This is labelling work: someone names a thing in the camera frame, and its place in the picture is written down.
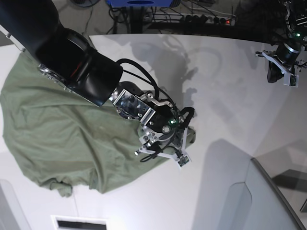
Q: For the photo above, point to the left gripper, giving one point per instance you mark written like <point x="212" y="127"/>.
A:
<point x="282" y="60"/>

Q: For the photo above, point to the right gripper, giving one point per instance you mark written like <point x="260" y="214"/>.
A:
<point x="171" y="146"/>

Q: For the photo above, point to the green t-shirt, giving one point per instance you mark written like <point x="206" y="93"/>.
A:
<point x="59" y="140"/>

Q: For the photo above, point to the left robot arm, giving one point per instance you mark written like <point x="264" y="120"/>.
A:
<point x="295" y="24"/>

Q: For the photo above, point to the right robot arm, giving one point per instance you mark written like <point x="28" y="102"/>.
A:
<point x="67" y="58"/>

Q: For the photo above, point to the black power strip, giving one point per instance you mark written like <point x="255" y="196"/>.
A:
<point x="189" y="18"/>

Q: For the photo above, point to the blue box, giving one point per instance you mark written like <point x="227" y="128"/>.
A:
<point x="139" y="3"/>

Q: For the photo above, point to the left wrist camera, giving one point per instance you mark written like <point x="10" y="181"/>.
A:
<point x="291" y="80"/>

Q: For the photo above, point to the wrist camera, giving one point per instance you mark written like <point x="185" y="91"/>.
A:
<point x="183" y="160"/>
<point x="291" y="80"/>

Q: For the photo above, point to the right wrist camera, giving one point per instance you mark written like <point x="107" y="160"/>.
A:
<point x="183" y="160"/>

